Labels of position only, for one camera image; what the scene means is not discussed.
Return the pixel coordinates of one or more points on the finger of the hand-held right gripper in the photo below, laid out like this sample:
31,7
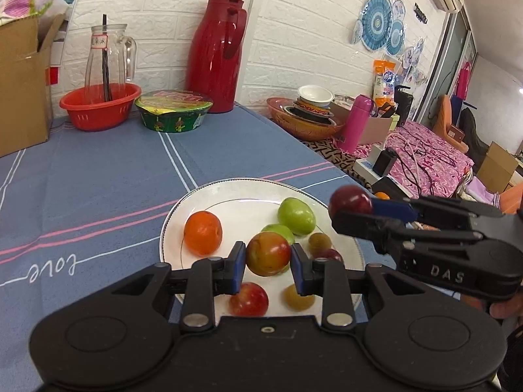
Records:
392,209
359,224

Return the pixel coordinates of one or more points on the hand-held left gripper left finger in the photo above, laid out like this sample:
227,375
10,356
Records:
237,267

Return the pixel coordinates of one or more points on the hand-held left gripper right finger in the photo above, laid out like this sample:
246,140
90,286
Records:
298,269

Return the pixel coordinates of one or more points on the small yellowish orange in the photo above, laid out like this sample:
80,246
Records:
382,195

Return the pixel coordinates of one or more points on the dark red plum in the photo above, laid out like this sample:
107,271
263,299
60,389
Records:
350,199

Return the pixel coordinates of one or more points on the brown longan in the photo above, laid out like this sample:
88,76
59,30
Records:
298,299
318,243

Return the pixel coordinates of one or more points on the small red green plum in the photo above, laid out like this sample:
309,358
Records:
267,254

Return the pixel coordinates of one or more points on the dark purple plum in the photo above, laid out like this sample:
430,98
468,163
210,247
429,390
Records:
330,254

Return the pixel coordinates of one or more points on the round green jujube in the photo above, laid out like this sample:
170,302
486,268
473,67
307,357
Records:
280,232

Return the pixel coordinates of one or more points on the large reddish orange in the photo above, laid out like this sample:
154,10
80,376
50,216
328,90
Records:
203,232

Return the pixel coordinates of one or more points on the white plate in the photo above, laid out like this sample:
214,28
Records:
241,200

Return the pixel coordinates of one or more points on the person's right hand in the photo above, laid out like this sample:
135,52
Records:
508,308

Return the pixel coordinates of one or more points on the phone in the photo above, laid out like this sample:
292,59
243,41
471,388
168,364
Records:
394,188

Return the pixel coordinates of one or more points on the black charger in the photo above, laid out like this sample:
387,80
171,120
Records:
384,163

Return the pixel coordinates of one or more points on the white power strip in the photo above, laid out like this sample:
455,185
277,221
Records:
365,167

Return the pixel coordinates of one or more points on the brown patterned cloth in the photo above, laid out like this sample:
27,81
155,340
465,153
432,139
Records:
327,153

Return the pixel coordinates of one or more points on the small cardboard box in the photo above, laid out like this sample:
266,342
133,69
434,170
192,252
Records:
378,128

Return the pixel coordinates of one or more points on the pink bottle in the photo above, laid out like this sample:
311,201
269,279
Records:
356,124

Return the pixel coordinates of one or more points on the tan cardboard box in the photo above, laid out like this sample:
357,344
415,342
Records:
496,165

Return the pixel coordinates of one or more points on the orange chair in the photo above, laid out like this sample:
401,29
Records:
445,122

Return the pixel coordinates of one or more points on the black pump bottle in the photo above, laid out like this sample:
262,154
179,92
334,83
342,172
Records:
403,106

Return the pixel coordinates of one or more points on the brown bowl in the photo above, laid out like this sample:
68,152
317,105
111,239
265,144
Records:
302,128

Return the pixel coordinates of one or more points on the patterned bowl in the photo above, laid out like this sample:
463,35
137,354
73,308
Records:
314,112

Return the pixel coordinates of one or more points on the orange packet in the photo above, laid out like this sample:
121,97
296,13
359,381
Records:
386,83

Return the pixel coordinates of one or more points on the white bowl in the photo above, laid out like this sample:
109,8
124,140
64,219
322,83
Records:
315,94

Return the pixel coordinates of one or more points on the pink hanging garment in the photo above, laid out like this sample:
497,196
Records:
463,79

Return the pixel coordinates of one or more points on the blue striped tablecloth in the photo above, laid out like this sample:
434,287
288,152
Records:
102,179

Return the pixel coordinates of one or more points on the green instant noodle bowl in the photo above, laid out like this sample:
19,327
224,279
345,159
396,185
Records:
173,114

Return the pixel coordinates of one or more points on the medium blue round fan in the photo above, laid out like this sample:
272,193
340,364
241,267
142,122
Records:
395,37

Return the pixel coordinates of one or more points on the small white round fan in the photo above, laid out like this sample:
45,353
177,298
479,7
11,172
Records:
357,32

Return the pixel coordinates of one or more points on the large blue round fan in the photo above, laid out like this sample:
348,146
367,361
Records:
376,22

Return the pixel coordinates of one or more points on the small pale round fan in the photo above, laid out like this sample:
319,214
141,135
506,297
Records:
398,11

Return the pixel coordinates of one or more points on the red plastic basin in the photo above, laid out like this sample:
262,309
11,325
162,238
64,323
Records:
100,110

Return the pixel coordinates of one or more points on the red thermos jug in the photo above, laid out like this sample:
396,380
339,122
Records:
212,57

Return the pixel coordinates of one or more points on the glass pitcher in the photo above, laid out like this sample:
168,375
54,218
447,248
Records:
116,57

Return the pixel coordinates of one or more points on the black straws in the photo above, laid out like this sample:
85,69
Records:
107,61

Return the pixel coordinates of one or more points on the large cardboard box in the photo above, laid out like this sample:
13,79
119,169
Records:
18,90

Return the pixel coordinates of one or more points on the floral cloth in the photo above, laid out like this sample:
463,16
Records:
24,2

